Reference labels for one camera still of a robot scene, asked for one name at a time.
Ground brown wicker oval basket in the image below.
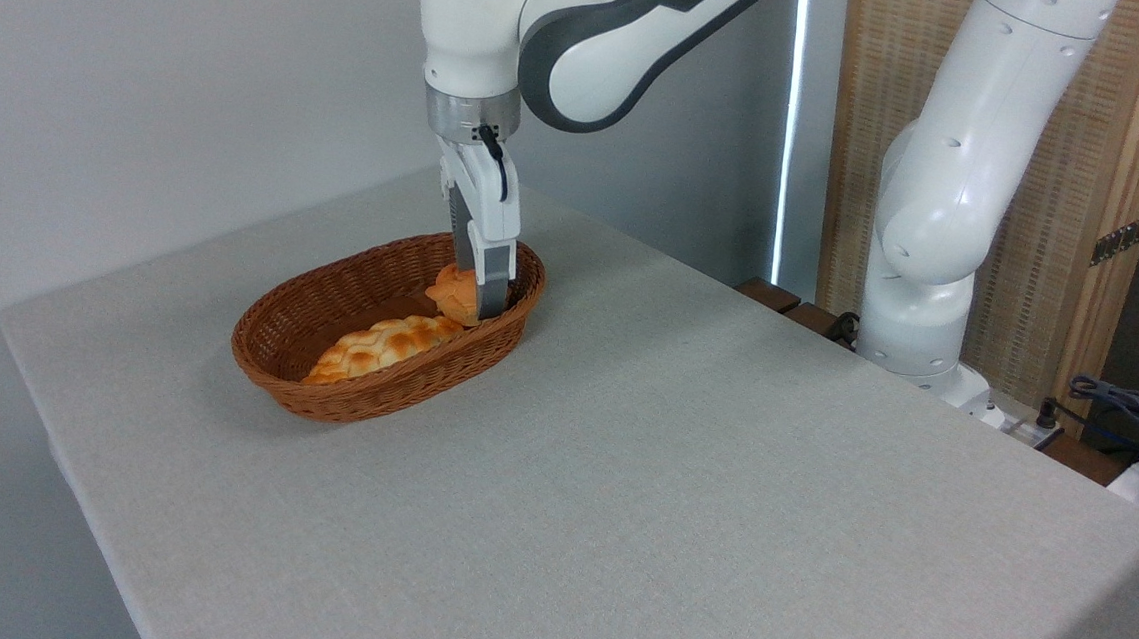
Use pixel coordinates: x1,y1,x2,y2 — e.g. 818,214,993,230
226,218,549,437

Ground long braided bread loaf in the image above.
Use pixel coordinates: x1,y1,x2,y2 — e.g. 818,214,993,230
301,306,467,396

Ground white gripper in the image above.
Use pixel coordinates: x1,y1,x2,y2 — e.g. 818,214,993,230
426,135,527,325

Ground metal screen hinge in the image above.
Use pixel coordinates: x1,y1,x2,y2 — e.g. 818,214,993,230
1089,209,1139,271

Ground bundle of dark cables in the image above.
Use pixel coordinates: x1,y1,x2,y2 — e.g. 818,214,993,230
1064,375,1139,471

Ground round knotted bread roll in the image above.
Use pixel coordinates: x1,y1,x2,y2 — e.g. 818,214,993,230
422,261,514,329

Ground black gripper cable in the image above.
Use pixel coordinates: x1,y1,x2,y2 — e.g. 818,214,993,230
473,124,515,203

